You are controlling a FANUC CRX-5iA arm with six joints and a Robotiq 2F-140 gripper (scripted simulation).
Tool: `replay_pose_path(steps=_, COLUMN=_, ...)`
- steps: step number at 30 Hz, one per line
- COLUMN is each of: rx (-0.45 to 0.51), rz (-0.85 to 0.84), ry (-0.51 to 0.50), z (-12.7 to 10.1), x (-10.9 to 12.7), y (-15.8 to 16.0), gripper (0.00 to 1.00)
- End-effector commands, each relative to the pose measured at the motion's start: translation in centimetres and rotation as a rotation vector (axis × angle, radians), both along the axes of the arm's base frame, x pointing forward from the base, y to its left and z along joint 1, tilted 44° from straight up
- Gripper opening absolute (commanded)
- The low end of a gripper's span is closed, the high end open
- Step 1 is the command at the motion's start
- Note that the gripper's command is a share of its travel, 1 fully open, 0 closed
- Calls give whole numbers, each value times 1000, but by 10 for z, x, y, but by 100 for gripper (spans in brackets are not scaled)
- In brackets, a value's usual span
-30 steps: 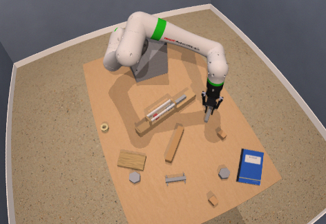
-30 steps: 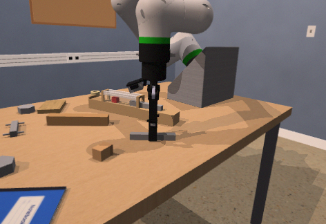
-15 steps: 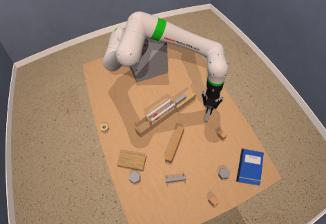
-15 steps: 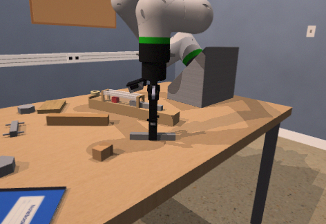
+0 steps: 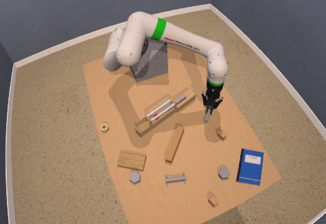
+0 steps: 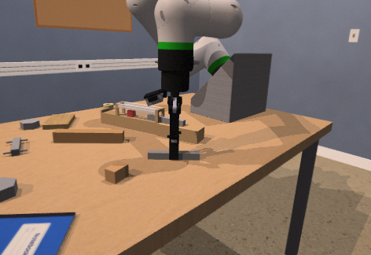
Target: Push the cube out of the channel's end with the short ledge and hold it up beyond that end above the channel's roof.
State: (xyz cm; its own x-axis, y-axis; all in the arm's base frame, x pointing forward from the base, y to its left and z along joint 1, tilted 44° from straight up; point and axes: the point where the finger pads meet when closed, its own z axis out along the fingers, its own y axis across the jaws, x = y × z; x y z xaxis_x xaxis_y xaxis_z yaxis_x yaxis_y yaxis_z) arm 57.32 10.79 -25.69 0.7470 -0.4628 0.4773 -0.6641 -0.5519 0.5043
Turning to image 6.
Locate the blue notebook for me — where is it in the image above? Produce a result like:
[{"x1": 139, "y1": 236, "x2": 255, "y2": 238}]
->
[{"x1": 0, "y1": 212, "x2": 76, "y2": 255}]

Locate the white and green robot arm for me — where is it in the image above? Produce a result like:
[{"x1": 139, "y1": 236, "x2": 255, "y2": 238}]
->
[{"x1": 126, "y1": 0, "x2": 243, "y2": 77}]

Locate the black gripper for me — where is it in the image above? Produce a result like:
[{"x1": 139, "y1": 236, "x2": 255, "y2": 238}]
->
[{"x1": 161, "y1": 71, "x2": 189, "y2": 160}]

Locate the brown wooden bar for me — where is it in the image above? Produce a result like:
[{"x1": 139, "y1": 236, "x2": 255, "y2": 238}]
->
[{"x1": 53, "y1": 129, "x2": 124, "y2": 143}]

